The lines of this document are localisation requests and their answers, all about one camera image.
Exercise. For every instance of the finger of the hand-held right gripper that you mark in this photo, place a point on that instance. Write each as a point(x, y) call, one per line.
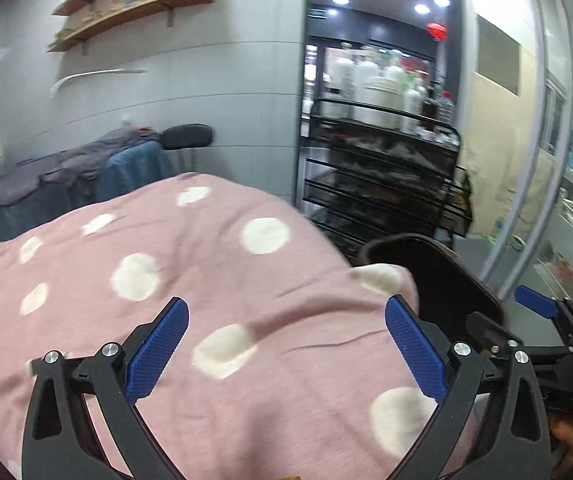
point(488, 332)
point(536, 302)

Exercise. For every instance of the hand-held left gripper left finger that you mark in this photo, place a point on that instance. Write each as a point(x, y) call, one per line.
point(159, 350)

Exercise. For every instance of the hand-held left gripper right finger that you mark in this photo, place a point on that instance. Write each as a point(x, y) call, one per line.
point(414, 345)

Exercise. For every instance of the black trash bin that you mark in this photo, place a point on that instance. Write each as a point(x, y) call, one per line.
point(431, 280)

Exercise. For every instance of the pink polka dot blanket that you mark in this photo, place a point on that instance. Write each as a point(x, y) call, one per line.
point(266, 285)

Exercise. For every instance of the black metal trolley cart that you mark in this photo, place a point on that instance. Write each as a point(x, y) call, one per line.
point(381, 185)

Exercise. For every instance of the massage bed with grey covers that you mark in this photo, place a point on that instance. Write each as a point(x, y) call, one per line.
point(66, 180)

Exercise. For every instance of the clear bottle red cap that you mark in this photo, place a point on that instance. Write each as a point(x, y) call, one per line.
point(446, 110)

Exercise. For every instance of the black chair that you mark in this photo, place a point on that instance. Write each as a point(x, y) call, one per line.
point(186, 136)

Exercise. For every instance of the dark glass bottle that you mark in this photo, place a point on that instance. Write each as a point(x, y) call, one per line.
point(431, 110)

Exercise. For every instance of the small white pump bottle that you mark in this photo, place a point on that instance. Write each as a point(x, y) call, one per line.
point(414, 107)

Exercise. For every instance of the white plastic jar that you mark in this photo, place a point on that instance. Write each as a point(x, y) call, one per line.
point(384, 102)

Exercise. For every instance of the white floor lamp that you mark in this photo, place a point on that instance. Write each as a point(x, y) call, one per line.
point(96, 74)

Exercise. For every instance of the red hanging ornament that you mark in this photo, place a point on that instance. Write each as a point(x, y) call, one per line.
point(437, 31)

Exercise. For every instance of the grey wall board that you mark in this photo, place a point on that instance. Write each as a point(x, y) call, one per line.
point(498, 55)

